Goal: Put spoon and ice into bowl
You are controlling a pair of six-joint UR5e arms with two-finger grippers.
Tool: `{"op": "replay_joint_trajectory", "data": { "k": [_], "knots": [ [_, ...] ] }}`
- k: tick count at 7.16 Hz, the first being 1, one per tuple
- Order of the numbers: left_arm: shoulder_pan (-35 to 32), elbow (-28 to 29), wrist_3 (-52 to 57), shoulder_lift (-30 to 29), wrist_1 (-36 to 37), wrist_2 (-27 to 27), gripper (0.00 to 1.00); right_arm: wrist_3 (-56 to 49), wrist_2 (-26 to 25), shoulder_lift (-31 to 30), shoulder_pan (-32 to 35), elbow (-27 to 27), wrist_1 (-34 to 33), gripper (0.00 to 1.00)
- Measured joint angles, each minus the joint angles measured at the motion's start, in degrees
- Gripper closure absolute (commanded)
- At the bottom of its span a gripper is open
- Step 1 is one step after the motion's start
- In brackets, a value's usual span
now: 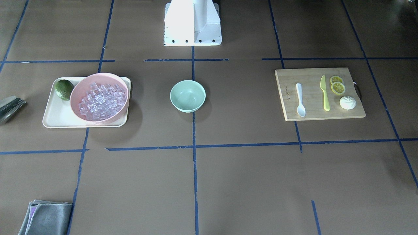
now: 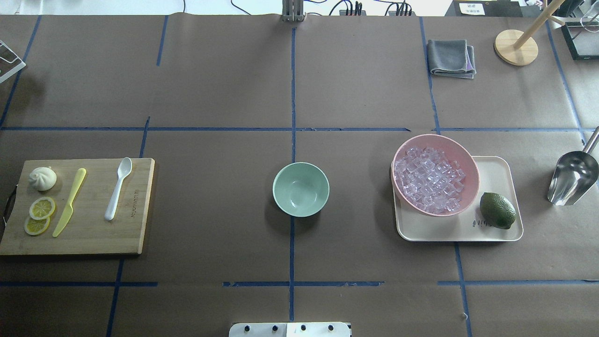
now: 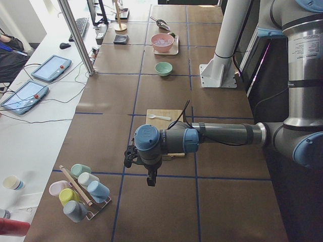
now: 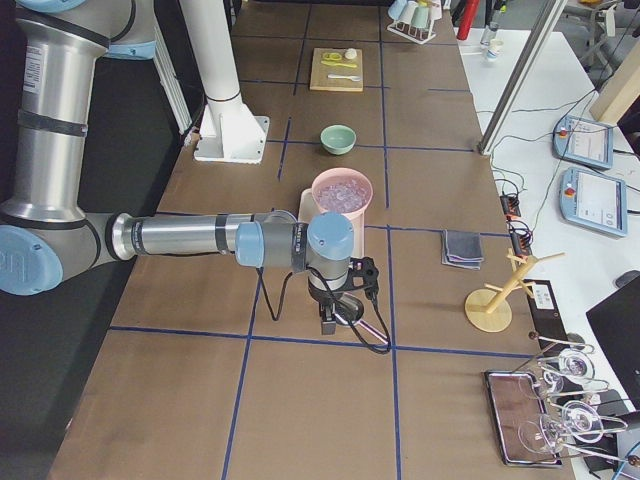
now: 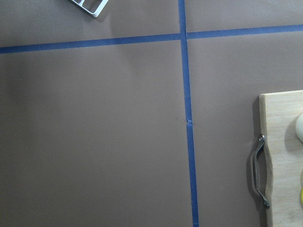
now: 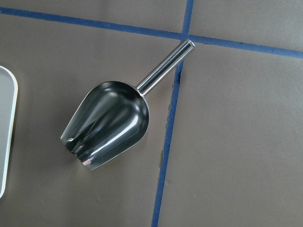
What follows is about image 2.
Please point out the white plastic spoon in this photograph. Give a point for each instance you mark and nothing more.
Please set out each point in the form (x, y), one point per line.
(124, 169)

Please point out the metal ice scoop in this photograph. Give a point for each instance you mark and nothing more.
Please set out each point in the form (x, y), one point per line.
(574, 174)

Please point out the green ceramic bowl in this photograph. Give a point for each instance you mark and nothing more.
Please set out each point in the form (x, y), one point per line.
(301, 189)

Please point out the pink bowl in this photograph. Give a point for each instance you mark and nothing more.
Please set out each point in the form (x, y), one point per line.
(454, 152)

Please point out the black power strip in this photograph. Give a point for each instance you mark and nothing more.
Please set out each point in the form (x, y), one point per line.
(372, 8)

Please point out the folded grey cloth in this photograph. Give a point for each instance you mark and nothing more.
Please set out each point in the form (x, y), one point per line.
(451, 58)

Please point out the cream plastic tray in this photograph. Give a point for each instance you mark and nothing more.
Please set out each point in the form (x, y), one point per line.
(470, 225)

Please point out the bamboo cutting board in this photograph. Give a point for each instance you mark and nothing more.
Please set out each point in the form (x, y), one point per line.
(87, 232)

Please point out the yellow plastic knife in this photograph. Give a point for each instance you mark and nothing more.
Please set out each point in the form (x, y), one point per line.
(68, 209)

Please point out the wooden mug tree stand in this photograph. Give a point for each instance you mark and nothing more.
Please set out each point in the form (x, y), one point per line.
(517, 47)

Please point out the lower lemon slice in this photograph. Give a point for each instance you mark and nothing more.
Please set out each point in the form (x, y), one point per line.
(36, 227)

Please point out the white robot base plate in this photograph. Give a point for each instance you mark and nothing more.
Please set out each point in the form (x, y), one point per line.
(290, 329)

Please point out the white wire cup rack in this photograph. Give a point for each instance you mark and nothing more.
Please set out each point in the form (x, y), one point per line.
(10, 62)

